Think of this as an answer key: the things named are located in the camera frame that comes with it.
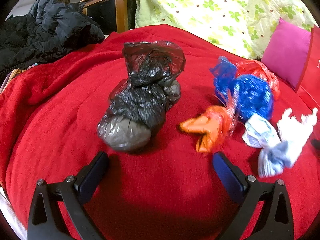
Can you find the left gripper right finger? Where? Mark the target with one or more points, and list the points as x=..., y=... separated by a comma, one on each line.
x=275, y=220

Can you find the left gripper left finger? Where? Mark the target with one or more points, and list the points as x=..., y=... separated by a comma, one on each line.
x=45, y=218

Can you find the white blue cloth trash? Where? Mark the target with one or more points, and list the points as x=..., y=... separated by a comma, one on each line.
x=274, y=153

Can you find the black plastic trash bag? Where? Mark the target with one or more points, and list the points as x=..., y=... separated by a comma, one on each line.
x=138, y=105

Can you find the orange wrapper trash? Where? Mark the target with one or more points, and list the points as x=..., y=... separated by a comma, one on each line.
x=215, y=123

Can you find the blue plastic trash bag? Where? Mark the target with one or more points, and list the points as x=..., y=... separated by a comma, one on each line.
x=253, y=93

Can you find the red plastic trash bag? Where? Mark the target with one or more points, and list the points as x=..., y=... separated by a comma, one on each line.
x=259, y=70

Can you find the white tissue wad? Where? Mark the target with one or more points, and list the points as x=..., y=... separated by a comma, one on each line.
x=296, y=133

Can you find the red blanket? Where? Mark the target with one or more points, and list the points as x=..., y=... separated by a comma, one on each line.
x=49, y=117

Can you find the red Nilrich paper bag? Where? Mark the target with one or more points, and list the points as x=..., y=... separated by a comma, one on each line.
x=309, y=85

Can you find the pink pillow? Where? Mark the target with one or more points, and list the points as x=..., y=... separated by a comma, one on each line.
x=286, y=52

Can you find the black jacket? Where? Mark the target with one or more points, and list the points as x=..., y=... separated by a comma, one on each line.
x=49, y=31

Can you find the wooden headboard cabinet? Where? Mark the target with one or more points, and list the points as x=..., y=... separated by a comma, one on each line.
x=112, y=15

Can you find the green clover quilt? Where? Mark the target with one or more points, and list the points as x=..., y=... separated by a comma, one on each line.
x=242, y=27

